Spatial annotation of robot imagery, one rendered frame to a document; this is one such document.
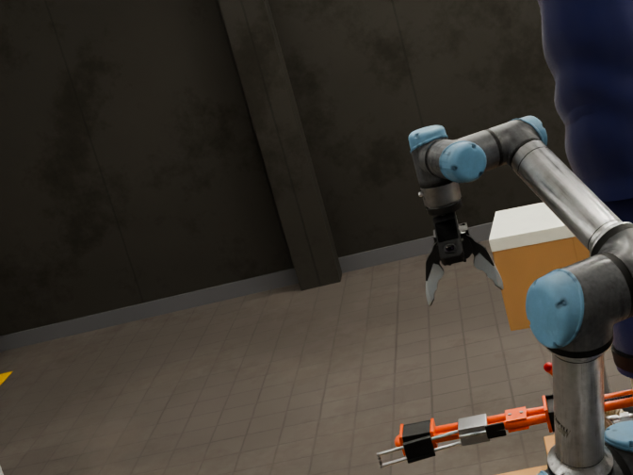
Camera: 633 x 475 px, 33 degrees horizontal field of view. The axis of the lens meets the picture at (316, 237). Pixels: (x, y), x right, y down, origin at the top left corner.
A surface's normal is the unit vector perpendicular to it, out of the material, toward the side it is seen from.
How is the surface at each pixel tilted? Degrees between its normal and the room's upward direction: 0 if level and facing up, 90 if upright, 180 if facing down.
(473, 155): 90
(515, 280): 90
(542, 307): 83
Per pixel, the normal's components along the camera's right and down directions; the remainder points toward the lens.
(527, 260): -0.22, 0.30
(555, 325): -0.91, 0.21
